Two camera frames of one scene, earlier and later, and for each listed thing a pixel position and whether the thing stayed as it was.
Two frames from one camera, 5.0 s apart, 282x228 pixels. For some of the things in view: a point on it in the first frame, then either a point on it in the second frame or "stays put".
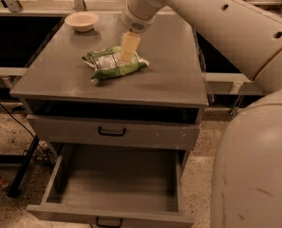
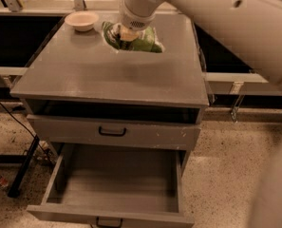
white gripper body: (135, 22) stays put
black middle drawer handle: (108, 225) stays put
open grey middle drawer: (116, 185) stays put
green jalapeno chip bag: (106, 63) to (147, 40)
